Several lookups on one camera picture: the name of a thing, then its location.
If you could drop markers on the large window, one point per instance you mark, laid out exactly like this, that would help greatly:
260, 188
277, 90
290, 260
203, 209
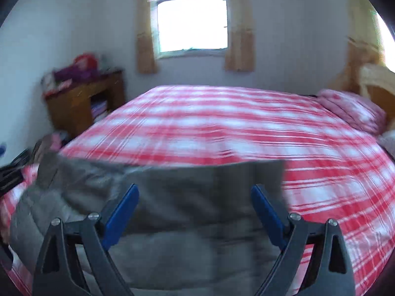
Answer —
385, 40

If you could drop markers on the short beige curtain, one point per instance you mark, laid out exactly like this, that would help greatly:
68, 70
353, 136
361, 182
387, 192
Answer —
146, 43
240, 37

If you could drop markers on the brown wooden desk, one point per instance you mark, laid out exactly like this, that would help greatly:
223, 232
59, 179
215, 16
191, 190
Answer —
74, 108

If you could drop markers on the long beige curtain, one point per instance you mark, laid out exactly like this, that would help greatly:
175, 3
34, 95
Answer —
358, 55

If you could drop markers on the pink folded blanket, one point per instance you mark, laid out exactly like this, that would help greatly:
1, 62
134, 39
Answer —
351, 111

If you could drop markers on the white box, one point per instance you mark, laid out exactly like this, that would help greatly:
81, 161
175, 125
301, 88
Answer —
48, 83

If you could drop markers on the stack of boxes in desk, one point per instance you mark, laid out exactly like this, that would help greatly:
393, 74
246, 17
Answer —
99, 109

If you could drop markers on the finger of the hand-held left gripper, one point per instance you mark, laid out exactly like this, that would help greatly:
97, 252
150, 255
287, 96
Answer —
14, 172

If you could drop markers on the wooden bed headboard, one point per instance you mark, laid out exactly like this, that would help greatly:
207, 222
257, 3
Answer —
379, 89

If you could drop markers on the pile of clothes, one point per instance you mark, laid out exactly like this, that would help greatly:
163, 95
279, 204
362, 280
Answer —
51, 145

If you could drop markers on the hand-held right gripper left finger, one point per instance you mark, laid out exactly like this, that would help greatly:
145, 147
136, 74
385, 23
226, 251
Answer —
122, 215

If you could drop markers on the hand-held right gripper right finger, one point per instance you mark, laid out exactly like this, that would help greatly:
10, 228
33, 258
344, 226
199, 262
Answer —
268, 215

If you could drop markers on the purple cloth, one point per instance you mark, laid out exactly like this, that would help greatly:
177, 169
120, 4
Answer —
75, 74

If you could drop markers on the grey puffer jacket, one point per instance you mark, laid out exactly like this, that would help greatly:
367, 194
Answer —
185, 197

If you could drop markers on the small framed window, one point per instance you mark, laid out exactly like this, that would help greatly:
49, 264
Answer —
191, 21

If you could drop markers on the striped pillow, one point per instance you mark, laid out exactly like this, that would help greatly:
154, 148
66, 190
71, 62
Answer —
388, 145

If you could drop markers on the bed with red plaid sheet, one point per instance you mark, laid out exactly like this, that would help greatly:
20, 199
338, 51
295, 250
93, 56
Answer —
231, 123

